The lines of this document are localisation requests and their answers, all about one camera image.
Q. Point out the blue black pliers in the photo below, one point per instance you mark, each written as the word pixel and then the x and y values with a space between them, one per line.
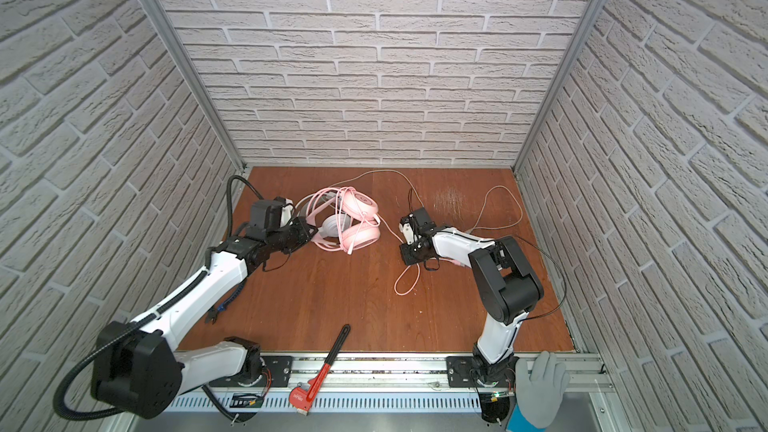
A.
pixel 213 313

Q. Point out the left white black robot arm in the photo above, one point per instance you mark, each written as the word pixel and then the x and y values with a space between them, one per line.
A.
pixel 139 368

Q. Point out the pink headphones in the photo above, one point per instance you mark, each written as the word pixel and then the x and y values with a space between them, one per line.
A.
pixel 365 222

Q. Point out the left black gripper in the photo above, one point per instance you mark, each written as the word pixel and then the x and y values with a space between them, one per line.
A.
pixel 308 228

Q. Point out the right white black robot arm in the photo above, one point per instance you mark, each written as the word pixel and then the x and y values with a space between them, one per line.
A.
pixel 508 286

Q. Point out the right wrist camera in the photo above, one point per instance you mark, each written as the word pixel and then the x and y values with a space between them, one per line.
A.
pixel 407 232

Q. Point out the grey gloved hand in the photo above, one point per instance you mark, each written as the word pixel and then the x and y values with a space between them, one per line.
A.
pixel 538 392

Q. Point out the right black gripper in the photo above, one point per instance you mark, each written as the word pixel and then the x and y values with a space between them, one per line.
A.
pixel 409 257

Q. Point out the red black pipe wrench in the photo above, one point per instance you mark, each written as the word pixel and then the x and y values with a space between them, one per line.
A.
pixel 304 394

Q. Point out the white headphones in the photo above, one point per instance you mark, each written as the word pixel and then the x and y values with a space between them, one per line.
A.
pixel 327 214

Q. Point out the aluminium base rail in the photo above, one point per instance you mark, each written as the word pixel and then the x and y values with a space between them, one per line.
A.
pixel 359 383

